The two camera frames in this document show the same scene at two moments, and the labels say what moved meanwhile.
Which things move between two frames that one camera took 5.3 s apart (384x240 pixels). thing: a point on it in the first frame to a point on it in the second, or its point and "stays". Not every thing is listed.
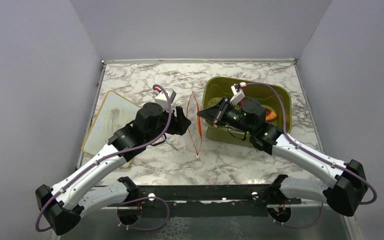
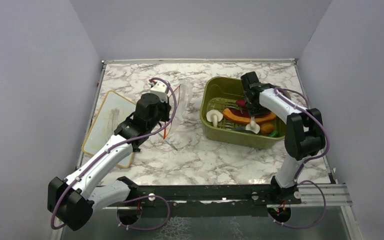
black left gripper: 179,126 to 167,108
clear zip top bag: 194,123 to 183,95
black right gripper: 216,114 to 253,110
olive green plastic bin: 217,88 stays
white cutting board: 114,112 stays
